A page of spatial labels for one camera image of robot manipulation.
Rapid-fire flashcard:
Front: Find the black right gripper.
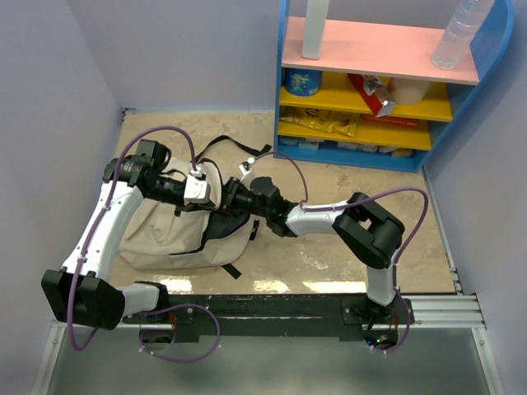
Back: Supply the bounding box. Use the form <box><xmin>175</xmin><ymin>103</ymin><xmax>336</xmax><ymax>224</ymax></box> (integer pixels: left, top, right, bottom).
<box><xmin>211</xmin><ymin>177</ymin><xmax>270</xmax><ymax>219</ymax></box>

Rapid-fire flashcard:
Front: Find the beige canvas backpack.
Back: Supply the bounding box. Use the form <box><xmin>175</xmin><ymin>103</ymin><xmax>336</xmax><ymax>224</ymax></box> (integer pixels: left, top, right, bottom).
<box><xmin>118</xmin><ymin>134</ymin><xmax>273</xmax><ymax>281</ymax></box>

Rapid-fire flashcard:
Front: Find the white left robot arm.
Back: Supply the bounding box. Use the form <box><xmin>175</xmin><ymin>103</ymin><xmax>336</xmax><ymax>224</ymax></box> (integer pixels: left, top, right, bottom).
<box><xmin>41</xmin><ymin>139</ymin><xmax>213</xmax><ymax>330</ymax></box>

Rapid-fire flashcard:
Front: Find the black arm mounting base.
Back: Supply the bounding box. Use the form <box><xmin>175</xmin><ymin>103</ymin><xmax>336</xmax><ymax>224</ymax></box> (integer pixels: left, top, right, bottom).
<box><xmin>124</xmin><ymin>293</ymin><xmax>415</xmax><ymax>345</ymax></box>

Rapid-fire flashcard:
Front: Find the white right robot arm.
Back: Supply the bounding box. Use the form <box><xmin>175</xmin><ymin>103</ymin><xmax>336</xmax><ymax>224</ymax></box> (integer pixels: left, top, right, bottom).
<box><xmin>221</xmin><ymin>177</ymin><xmax>405</xmax><ymax>323</ymax></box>

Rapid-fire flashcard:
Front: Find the yellow chips bag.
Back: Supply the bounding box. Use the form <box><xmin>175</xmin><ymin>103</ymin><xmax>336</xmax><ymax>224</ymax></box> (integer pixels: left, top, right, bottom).
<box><xmin>279</xmin><ymin>106</ymin><xmax>357</xmax><ymax>137</ymax></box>

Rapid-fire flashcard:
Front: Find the blue round can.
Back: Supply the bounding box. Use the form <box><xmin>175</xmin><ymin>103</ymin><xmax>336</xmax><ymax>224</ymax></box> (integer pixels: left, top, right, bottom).
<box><xmin>283</xmin><ymin>67</ymin><xmax>323</xmax><ymax>97</ymax></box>

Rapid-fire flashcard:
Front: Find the red flat box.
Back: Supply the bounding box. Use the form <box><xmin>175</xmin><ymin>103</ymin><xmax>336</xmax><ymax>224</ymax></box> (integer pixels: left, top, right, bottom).
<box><xmin>360</xmin><ymin>114</ymin><xmax>419</xmax><ymax>128</ymax></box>

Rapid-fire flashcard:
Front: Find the blue shelf unit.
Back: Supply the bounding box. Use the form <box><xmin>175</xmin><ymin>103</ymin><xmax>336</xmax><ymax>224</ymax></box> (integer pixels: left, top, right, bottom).
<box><xmin>274</xmin><ymin>1</ymin><xmax>515</xmax><ymax>172</ymax></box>

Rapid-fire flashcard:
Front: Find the red snack carton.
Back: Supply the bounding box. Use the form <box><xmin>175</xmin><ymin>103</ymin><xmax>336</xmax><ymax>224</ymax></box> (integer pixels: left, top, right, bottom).
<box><xmin>347</xmin><ymin>73</ymin><xmax>396</xmax><ymax>118</ymax></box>

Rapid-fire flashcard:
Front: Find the white cup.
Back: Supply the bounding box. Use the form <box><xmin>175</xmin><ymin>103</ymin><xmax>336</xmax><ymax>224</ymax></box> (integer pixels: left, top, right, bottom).
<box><xmin>388</xmin><ymin>77</ymin><xmax>431</xmax><ymax>105</ymax></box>

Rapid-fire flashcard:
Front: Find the white tall bottle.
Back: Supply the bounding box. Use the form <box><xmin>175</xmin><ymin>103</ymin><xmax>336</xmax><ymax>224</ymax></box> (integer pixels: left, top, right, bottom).
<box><xmin>301</xmin><ymin>0</ymin><xmax>329</xmax><ymax>60</ymax></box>

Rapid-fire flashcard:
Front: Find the clear plastic water bottle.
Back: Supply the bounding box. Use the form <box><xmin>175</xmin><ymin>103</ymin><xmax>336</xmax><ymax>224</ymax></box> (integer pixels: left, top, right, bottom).
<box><xmin>431</xmin><ymin>0</ymin><xmax>494</xmax><ymax>70</ymax></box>

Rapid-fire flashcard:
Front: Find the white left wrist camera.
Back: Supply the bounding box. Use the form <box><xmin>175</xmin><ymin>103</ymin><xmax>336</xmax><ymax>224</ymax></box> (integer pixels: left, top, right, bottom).
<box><xmin>184</xmin><ymin>173</ymin><xmax>211</xmax><ymax>204</ymax></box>

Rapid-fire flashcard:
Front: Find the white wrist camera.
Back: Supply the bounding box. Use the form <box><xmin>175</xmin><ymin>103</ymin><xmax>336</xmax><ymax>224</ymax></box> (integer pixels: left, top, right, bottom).
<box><xmin>238</xmin><ymin>157</ymin><xmax>255</xmax><ymax>181</ymax></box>
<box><xmin>184</xmin><ymin>173</ymin><xmax>211</xmax><ymax>204</ymax></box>

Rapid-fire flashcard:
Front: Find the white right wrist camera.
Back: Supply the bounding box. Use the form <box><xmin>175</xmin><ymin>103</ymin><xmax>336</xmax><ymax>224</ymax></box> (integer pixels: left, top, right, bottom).
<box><xmin>238</xmin><ymin>157</ymin><xmax>255</xmax><ymax>181</ymax></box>

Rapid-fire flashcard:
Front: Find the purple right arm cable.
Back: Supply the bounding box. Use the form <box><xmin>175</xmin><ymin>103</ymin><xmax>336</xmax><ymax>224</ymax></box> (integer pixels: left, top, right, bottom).
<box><xmin>246</xmin><ymin>151</ymin><xmax>430</xmax><ymax>356</ymax></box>

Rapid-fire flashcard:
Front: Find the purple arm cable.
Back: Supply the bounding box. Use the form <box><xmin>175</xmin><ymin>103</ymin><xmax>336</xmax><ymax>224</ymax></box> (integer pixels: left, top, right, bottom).
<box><xmin>68</xmin><ymin>125</ymin><xmax>222</xmax><ymax>363</ymax></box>
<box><xmin>246</xmin><ymin>151</ymin><xmax>430</xmax><ymax>356</ymax></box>

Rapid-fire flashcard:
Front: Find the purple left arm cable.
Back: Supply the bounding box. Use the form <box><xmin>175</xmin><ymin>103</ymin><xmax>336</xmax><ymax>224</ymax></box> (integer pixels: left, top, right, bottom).
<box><xmin>68</xmin><ymin>125</ymin><xmax>222</xmax><ymax>363</ymax></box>

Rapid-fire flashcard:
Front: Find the aluminium rail frame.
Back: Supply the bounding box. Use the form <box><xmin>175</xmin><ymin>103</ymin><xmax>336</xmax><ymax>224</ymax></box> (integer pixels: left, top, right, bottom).
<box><xmin>30</xmin><ymin>292</ymin><xmax>507</xmax><ymax>395</ymax></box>

